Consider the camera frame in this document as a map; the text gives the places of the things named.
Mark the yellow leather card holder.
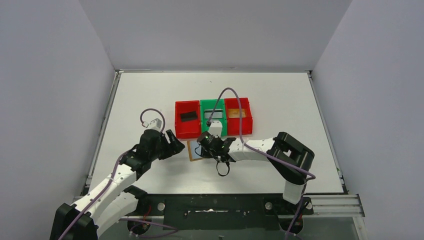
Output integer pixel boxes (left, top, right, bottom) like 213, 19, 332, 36
186, 140, 204, 162

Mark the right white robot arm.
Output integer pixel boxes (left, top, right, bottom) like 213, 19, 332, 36
196, 131, 316, 205

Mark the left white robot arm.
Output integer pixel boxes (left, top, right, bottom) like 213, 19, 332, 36
49, 129, 185, 240

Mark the silver card in green bin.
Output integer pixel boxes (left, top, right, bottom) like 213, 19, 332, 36
203, 109, 223, 119

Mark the black card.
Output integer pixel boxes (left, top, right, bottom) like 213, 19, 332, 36
179, 111, 198, 122

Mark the gold card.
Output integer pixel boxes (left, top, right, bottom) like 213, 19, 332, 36
227, 108, 246, 119

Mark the right red bin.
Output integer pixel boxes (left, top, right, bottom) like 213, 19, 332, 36
224, 97, 253, 136

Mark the red bin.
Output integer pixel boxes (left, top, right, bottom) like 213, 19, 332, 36
174, 100, 202, 139
224, 97, 253, 136

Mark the left red bin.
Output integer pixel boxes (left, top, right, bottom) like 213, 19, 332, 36
174, 100, 202, 139

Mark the green middle bin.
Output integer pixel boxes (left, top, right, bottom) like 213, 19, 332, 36
199, 99, 228, 137

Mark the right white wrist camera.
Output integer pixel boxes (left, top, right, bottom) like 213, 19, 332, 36
208, 120, 223, 138

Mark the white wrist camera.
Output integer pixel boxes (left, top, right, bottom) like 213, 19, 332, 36
142, 118, 163, 132
208, 120, 223, 138

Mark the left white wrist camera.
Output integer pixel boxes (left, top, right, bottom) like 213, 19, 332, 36
142, 118, 163, 132

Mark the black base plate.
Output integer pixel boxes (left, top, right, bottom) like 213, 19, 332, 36
139, 193, 283, 230

